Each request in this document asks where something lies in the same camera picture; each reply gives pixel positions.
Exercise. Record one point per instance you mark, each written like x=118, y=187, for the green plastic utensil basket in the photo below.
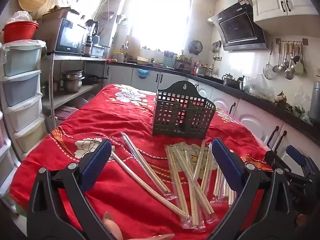
x=175, y=127

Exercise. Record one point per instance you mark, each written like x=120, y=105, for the utensil hook rail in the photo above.
x=291, y=41

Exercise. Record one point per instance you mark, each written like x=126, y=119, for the red floral blanket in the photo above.
x=100, y=120

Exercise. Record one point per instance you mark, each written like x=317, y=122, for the steel ladle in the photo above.
x=276, y=68

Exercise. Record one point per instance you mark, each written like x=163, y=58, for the white upper cabinet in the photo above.
x=270, y=0

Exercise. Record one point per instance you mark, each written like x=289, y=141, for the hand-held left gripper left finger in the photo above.
x=97, y=165

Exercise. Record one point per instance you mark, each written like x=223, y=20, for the red plastic bucket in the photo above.
x=20, y=32

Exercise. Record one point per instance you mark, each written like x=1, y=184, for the clear plastic bag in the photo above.
x=257, y=87

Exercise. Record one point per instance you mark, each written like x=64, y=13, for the steel cooking pot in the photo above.
x=72, y=86
x=72, y=74

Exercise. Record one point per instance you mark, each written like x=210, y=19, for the ginger root pile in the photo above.
x=281, y=98

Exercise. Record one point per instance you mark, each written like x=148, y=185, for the kitchen window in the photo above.
x=160, y=17

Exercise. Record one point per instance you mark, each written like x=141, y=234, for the pale kitchen spatula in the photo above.
x=299, y=68

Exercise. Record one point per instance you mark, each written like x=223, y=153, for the wooden cutting board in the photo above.
x=132, y=46

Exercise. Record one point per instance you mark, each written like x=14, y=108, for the white plastic bag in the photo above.
x=20, y=17

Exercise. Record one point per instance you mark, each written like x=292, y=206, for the plastic drawer tower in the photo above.
x=22, y=87

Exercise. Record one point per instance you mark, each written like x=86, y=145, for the metal shelf rack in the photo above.
x=72, y=58

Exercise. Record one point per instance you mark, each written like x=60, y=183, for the group of chopsticks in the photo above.
x=190, y=180

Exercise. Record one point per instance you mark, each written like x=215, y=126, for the small black wall fan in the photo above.
x=195, y=47

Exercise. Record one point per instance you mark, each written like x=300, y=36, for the black blender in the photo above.
x=91, y=30

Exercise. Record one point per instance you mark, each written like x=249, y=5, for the grey plastic box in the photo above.
x=98, y=51

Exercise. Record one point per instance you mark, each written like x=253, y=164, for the black pot with lid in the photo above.
x=231, y=81

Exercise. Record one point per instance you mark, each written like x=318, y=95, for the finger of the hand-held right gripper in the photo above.
x=278, y=162
x=296, y=155

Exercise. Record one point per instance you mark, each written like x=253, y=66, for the grey thermos flask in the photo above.
x=315, y=102

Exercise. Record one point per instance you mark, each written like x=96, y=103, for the teal knife block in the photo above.
x=169, y=61

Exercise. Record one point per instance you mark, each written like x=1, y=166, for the person's left hand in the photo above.
x=112, y=227

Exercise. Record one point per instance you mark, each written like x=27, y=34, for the steel pot with lid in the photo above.
x=203, y=71

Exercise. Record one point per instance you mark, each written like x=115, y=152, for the white lower cabinets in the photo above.
x=250, y=116

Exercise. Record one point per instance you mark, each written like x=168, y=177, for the black frying pan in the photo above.
x=90, y=80

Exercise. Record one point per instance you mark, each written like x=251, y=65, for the crumpled plastic bag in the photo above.
x=301, y=102

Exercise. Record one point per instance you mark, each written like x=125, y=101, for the black range hood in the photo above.
x=237, y=27

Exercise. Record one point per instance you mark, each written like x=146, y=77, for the blue hanging cloth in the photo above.
x=143, y=73

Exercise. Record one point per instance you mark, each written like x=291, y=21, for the black microwave oven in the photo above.
x=70, y=37

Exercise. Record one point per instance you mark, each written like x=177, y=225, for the black kitchen countertop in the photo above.
x=287, y=115

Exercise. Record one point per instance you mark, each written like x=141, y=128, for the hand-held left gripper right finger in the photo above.
x=226, y=165

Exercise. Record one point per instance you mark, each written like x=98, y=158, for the bamboo chopstick pair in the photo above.
x=150, y=185
x=145, y=162

